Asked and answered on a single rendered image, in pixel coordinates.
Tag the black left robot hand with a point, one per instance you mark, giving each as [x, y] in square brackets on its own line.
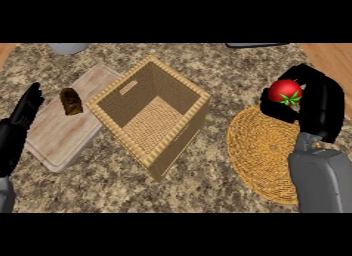
[10, 136]

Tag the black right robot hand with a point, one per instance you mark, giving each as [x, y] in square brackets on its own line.
[323, 106]

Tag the red tomato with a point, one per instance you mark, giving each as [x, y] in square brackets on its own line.
[286, 91]

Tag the round woven placemat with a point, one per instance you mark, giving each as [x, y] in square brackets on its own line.
[263, 153]

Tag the square wicker basket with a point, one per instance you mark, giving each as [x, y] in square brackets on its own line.
[152, 116]

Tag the pale wooden cutting board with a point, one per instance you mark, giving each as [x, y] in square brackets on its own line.
[69, 126]

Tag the dark brown food chunk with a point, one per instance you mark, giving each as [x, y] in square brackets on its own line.
[72, 101]

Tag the dark grey flat appliance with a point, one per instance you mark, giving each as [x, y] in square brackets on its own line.
[255, 44]

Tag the pale grey round container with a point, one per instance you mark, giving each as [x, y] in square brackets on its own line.
[69, 48]

